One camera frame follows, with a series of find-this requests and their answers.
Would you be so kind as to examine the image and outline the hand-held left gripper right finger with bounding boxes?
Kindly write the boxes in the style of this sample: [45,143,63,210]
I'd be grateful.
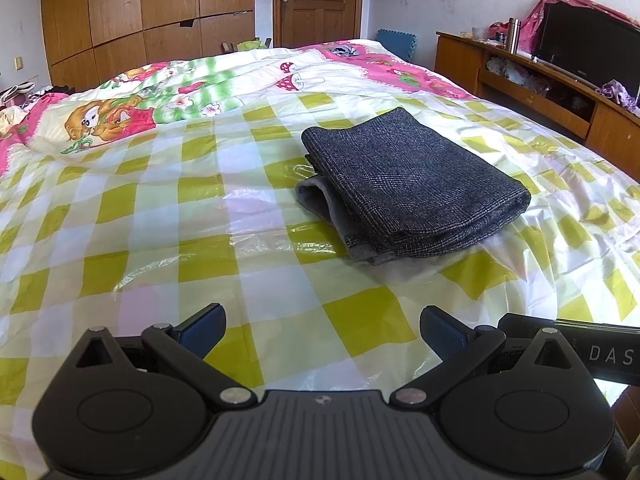
[389,305,581,410]

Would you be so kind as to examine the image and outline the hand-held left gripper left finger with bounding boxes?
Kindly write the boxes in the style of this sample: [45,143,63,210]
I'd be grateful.
[75,303,258,410]

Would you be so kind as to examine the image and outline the dark grey checked pants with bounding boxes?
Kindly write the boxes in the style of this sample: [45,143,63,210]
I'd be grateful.
[295,107,532,265]

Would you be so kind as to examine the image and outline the green checked plastic sheet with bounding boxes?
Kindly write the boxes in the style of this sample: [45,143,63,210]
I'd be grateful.
[0,87,640,480]

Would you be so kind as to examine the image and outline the pink cartoon print quilt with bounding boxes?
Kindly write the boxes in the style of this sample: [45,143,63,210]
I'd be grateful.
[0,39,478,177]

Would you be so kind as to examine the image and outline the purple cloth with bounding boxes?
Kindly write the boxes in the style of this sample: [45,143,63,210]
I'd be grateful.
[596,80,639,112]

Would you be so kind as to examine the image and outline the white plastic bag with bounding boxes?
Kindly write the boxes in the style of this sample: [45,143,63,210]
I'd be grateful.
[486,55,532,85]

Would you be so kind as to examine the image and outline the wooden cabinet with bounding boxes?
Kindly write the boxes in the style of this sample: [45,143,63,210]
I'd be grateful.
[434,30,640,162]

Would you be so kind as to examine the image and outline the blue foam mat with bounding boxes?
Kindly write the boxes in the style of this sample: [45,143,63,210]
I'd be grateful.
[375,28,419,64]

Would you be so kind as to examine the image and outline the green cloth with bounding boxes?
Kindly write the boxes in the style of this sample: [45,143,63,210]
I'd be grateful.
[234,37,274,54]

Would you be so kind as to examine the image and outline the black television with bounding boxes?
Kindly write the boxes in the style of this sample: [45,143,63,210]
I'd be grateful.
[532,2,640,102]

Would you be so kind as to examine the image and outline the wooden wardrobe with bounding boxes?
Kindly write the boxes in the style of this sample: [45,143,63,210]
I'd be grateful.
[40,0,257,93]

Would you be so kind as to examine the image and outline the pink cloth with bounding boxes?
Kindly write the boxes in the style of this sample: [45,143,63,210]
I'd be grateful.
[487,0,640,57]

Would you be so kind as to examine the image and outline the wooden door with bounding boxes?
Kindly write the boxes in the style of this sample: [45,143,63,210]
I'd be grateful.
[272,0,366,49]

